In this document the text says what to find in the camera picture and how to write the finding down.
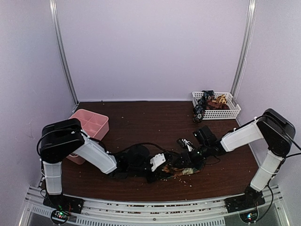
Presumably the brown green patterned tie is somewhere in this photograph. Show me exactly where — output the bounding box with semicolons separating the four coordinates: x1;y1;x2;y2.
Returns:
159;164;202;180

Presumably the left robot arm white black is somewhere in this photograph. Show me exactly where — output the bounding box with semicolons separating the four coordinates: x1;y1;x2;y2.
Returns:
36;118;173;209

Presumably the right arm base board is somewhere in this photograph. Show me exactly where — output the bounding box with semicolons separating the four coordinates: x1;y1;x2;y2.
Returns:
224;194;265;223

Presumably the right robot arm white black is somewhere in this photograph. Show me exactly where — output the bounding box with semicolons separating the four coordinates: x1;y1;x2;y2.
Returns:
177;108;296;208

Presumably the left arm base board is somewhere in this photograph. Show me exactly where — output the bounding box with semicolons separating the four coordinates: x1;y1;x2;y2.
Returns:
43;195;84;224

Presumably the navy floral tie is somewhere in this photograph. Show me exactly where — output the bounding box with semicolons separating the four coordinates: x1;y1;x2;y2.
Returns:
193;90;214;123

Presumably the white perforated plastic basket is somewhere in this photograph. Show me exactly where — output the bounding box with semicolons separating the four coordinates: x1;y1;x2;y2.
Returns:
192;90;241;123

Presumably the pink divided organizer box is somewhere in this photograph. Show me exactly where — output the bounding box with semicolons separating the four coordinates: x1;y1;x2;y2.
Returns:
64;109;109;166

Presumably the brown patterned tie in basket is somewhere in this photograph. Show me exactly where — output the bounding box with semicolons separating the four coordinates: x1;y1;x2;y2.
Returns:
206;100;230;110

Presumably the yellow patterned tie in basket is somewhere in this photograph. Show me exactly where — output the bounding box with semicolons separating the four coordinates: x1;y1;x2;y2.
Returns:
213;95;227;104

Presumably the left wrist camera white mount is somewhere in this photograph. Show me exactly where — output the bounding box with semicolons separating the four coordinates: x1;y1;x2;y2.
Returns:
150;153;172;172

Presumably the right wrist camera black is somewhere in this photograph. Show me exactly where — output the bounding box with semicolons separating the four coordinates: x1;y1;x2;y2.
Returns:
176;126;217;152

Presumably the aluminium front rail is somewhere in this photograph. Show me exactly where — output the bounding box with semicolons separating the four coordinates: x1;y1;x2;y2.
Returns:
23;185;283;226

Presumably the right aluminium frame post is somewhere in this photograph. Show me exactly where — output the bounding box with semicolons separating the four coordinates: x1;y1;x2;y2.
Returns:
230;0;257;98

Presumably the aluminium frame post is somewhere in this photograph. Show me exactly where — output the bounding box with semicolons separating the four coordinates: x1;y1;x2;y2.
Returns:
230;0;257;98
49;0;79;105

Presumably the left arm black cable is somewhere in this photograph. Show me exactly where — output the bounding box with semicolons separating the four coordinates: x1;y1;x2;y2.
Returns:
36;128;182;163

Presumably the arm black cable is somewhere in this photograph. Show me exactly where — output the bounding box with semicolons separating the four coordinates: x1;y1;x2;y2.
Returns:
36;128;182;163
253;114;301;212

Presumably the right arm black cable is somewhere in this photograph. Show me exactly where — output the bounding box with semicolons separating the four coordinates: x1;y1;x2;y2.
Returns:
253;114;301;212

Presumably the left aluminium frame post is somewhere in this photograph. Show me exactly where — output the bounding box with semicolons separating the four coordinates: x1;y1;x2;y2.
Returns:
49;0;79;105

